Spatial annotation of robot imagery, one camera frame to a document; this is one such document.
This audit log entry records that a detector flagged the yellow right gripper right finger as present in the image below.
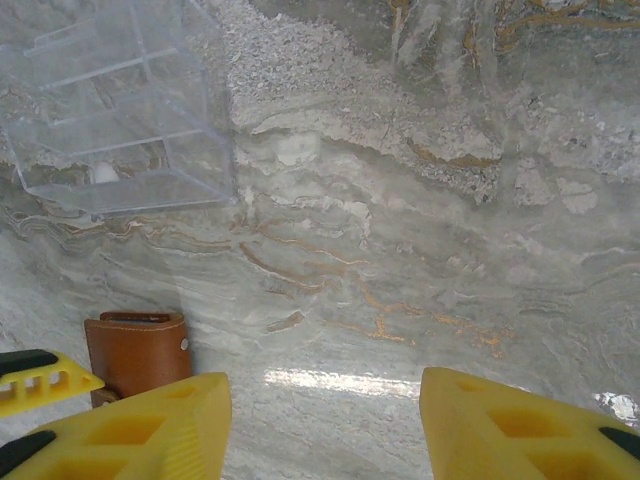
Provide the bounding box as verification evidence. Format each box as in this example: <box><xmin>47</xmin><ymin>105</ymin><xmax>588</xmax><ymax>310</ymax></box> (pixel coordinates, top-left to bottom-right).
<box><xmin>418</xmin><ymin>366</ymin><xmax>640</xmax><ymax>480</ymax></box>

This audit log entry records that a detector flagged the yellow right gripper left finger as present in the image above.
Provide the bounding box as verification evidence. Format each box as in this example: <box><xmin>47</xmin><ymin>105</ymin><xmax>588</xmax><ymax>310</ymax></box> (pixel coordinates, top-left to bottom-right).
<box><xmin>0</xmin><ymin>371</ymin><xmax>234</xmax><ymax>480</ymax></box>

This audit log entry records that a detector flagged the brown leather card holder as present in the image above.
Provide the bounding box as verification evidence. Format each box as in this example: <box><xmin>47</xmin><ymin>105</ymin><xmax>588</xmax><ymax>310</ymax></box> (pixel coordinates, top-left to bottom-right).
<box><xmin>83</xmin><ymin>310</ymin><xmax>194</xmax><ymax>401</ymax></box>

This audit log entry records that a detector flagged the small white lump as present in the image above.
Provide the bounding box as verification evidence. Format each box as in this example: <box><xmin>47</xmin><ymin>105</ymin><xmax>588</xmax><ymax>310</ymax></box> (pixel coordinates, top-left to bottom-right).
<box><xmin>89</xmin><ymin>160</ymin><xmax>120</xmax><ymax>185</ymax></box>

